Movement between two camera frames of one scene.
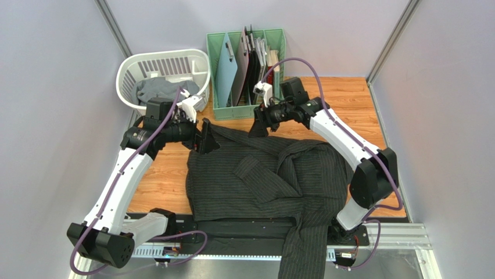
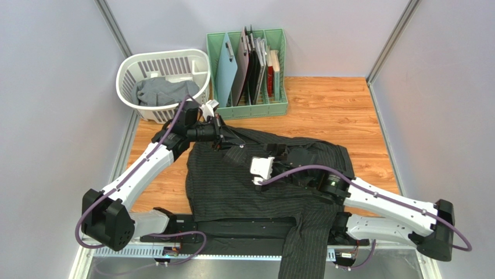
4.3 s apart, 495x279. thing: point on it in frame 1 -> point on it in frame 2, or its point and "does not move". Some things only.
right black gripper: x=264 y=118 -> x=279 y=163
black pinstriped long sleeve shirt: x=266 y=178 does not move
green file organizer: x=246 y=70 does not move
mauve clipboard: x=242 y=68 does not move
